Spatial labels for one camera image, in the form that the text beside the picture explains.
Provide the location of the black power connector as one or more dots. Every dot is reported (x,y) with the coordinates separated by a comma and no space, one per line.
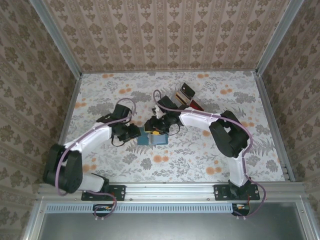
(241,208)
(102,209)

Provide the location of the red card stack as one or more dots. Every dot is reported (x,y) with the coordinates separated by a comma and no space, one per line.
(196,105)

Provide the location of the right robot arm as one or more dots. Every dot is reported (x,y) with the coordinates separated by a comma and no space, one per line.
(230,140)

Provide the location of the teal leather card holder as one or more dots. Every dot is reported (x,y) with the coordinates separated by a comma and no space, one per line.
(143,140)

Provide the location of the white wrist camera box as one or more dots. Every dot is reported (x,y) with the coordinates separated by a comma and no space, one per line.
(127,124)
(157,111)

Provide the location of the clear acrylic card organizer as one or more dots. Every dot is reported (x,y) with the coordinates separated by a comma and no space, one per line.
(191,98)

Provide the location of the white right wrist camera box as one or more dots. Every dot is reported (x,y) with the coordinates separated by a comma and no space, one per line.
(157,111)

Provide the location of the grey metal panel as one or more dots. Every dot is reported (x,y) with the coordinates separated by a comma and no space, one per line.
(175,227)

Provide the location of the aluminium frame post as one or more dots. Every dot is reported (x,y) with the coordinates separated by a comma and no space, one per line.
(57,40)
(277,40)

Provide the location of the black card stack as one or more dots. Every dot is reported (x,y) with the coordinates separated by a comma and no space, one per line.
(187,90)

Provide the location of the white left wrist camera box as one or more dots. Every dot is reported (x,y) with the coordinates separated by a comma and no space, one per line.
(127,124)

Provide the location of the aluminium table side rail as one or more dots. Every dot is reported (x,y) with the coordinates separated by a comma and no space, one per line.
(268,107)
(70,107)

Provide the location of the aluminium mounting rail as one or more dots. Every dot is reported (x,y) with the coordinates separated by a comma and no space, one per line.
(170,191)

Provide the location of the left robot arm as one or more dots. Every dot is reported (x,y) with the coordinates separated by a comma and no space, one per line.
(70,172)

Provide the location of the floral table cover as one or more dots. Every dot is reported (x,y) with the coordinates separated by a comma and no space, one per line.
(112,85)

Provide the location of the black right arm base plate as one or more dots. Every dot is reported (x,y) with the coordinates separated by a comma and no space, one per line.
(221,192)

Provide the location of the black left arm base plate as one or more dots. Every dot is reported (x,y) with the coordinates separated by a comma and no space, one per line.
(117,192)

